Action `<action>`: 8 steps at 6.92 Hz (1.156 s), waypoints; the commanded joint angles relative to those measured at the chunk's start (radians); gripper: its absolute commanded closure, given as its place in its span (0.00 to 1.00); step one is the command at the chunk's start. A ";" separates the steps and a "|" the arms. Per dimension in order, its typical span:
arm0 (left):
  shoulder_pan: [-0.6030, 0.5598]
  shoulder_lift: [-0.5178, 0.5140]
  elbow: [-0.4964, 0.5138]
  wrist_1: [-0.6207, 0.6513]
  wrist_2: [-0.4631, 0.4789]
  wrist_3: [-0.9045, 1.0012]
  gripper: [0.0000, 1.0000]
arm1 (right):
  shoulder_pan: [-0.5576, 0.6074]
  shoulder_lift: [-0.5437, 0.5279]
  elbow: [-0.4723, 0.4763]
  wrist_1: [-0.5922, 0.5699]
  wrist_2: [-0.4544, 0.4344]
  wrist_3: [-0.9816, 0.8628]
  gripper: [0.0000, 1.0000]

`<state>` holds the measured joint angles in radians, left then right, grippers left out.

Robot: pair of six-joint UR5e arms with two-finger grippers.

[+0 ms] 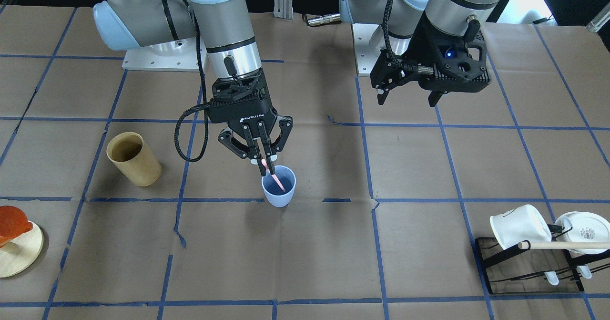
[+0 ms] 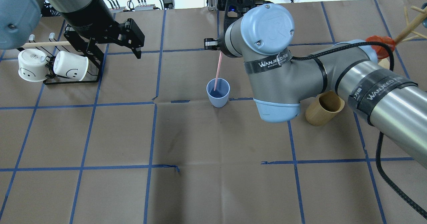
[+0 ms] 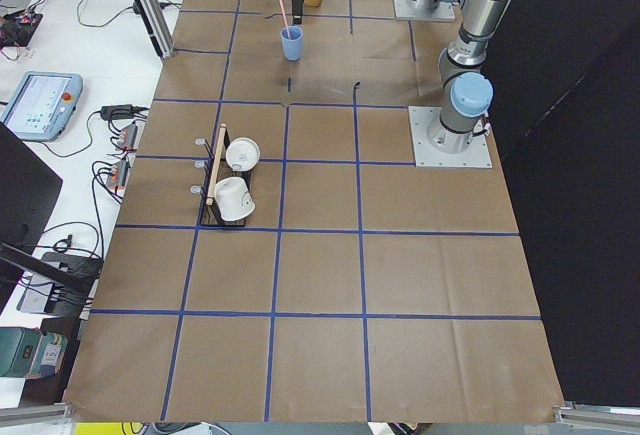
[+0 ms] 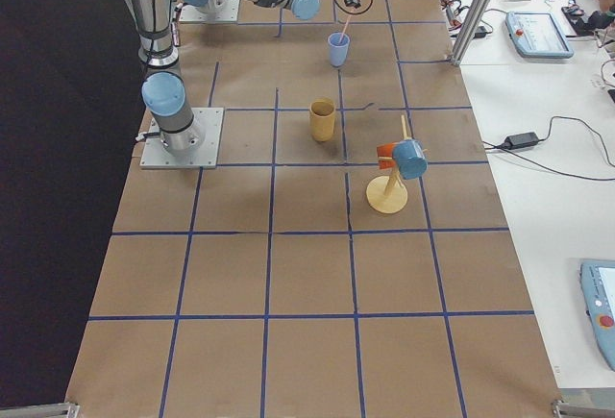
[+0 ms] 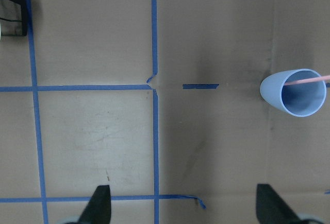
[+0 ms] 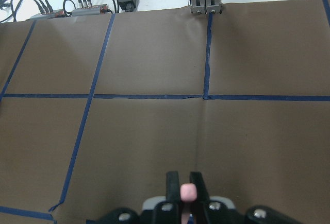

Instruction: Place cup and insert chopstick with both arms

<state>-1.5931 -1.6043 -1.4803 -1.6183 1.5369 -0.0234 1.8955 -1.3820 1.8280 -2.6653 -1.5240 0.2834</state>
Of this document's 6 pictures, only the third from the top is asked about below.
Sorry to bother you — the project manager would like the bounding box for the pink chopstick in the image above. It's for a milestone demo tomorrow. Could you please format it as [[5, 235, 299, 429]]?
[[278, 0, 291, 39]]

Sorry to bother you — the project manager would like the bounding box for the light blue cup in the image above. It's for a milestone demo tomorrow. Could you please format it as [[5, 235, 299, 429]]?
[[280, 26, 304, 61]]

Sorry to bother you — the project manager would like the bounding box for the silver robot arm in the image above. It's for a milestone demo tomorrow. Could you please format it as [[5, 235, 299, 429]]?
[[427, 0, 509, 154]]

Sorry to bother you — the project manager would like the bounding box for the black power adapter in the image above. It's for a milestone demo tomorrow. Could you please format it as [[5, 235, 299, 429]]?
[[100, 104, 135, 121]]

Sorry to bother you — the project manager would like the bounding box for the white mug on rack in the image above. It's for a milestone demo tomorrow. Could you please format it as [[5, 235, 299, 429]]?
[[214, 177, 256, 222]]

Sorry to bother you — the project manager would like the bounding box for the orange usb hub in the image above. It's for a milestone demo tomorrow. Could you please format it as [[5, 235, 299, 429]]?
[[116, 123, 138, 151], [106, 159, 130, 192]]

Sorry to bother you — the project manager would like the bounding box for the robot teach pendant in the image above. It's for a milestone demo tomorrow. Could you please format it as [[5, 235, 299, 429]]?
[[1, 71, 84, 142]]

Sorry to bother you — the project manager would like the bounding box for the black monitor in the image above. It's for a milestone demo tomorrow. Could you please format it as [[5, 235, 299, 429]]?
[[0, 122, 64, 311]]

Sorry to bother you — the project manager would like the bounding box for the grey docking hub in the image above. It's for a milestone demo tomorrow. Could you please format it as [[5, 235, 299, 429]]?
[[17, 284, 56, 314]]

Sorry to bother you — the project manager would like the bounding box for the green box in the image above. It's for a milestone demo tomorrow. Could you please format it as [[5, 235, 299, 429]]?
[[1, 327, 68, 379]]

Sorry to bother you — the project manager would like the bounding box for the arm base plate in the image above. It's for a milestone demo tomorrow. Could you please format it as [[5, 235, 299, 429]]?
[[393, 0, 456, 23], [408, 106, 492, 169]]

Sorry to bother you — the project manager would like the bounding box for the aluminium frame post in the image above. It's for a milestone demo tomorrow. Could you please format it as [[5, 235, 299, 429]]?
[[133, 0, 175, 60]]

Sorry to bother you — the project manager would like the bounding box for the black wire cup rack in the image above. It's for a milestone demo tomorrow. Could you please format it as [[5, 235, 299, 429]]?
[[191, 123, 261, 228]]

